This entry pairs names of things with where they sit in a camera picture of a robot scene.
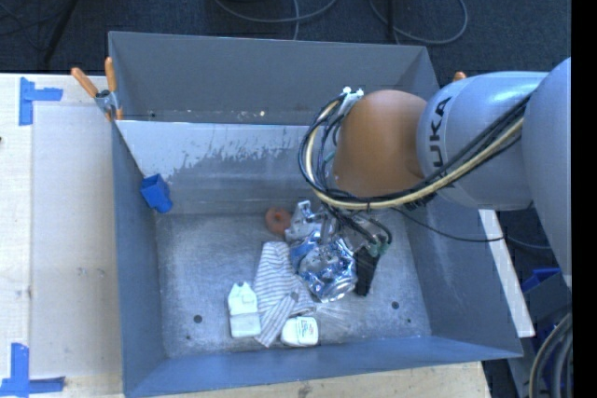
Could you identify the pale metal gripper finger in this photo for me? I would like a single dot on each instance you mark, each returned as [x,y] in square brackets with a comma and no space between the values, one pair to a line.
[305,209]
[298,232]

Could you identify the crushed clear plastic bottle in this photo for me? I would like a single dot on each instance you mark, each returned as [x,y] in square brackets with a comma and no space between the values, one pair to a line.
[329,272]

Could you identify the striped white cloth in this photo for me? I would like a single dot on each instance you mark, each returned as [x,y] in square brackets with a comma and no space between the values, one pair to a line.
[280,289]

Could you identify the grey metal bin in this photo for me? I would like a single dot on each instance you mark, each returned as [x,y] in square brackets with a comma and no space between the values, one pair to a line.
[210,256]

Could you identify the white plastic bottle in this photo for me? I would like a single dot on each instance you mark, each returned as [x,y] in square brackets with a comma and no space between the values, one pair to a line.
[243,310]

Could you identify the white packet with coloured print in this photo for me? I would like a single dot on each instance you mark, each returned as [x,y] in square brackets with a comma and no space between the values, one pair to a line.
[301,331]

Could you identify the pale wood flat board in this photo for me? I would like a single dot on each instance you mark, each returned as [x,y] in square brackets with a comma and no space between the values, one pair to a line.
[70,223]

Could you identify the black cylinder on white bracket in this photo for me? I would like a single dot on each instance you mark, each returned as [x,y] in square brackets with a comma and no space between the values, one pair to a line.
[365,270]

